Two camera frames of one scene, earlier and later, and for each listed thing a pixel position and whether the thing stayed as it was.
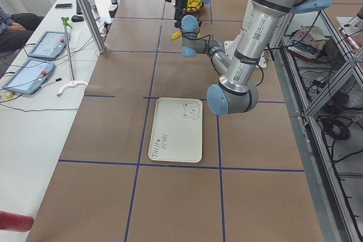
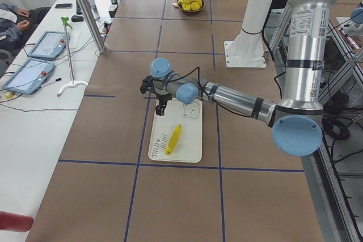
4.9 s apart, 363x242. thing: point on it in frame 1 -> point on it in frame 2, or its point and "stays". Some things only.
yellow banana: x=176 y=35 -> x=173 y=140
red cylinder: x=13 y=222 stays
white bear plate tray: x=176 y=134 stays
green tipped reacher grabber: x=74 y=83 stays
